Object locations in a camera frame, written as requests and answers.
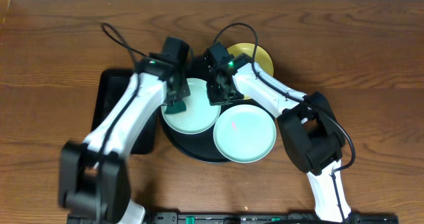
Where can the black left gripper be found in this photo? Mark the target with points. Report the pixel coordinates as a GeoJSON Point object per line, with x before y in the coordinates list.
{"type": "Point", "coordinates": [179, 93]}

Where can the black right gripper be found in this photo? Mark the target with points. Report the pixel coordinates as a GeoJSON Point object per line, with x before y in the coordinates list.
{"type": "Point", "coordinates": [214, 99]}

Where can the green yellow sponge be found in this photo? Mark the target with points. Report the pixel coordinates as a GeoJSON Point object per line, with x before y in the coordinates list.
{"type": "Point", "coordinates": [175, 107]}

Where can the mint green plate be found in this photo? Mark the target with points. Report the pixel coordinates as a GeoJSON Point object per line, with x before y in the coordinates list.
{"type": "Point", "coordinates": [244, 133]}
{"type": "Point", "coordinates": [199, 114]}

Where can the yellow plate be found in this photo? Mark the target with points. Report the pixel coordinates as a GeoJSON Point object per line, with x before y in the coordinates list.
{"type": "Point", "coordinates": [261, 57]}

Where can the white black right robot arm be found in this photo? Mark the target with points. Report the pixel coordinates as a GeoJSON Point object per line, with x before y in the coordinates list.
{"type": "Point", "coordinates": [312, 137]}

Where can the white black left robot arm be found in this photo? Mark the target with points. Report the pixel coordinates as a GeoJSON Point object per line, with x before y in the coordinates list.
{"type": "Point", "coordinates": [93, 178]}

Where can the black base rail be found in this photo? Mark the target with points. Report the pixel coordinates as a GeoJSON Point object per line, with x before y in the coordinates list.
{"type": "Point", "coordinates": [295, 218]}

